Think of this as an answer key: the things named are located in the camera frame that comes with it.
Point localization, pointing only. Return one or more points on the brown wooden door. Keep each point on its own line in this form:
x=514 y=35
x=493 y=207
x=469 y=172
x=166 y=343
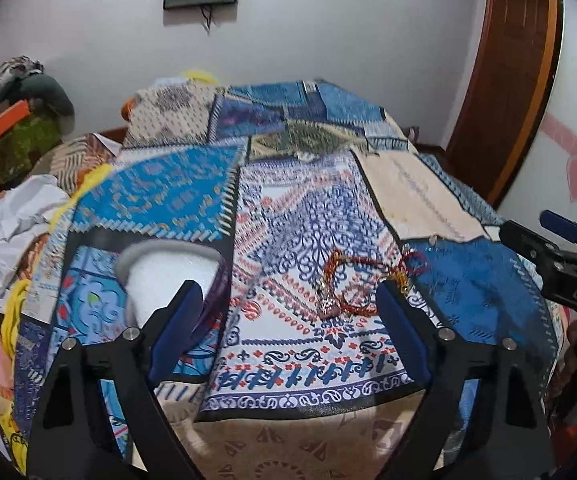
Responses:
x=510 y=85

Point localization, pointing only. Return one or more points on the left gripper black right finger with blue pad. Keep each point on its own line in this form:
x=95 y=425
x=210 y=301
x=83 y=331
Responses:
x=480 y=416

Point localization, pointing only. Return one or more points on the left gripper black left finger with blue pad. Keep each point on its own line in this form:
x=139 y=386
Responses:
x=71 y=436

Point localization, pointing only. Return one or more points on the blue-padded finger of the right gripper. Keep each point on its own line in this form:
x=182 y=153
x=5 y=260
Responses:
x=559 y=225

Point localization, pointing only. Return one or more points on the white crumpled cloth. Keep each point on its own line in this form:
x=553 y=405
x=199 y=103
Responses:
x=25 y=214

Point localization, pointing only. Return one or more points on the orange box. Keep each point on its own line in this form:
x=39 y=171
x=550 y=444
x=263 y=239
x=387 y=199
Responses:
x=13 y=115

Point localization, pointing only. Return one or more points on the white foam jewelry tray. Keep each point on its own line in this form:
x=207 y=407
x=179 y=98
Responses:
x=153 y=271

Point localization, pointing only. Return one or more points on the patchwork patterned bed quilt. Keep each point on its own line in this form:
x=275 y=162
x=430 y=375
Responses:
x=314 y=198

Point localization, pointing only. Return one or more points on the pile of dark clothes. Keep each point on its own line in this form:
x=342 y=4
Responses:
x=24 y=79

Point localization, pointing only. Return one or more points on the green patterned bag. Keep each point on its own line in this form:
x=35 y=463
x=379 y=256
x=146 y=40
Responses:
x=25 y=144

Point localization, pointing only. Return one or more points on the yellow cloth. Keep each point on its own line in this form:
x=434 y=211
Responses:
x=9 y=330

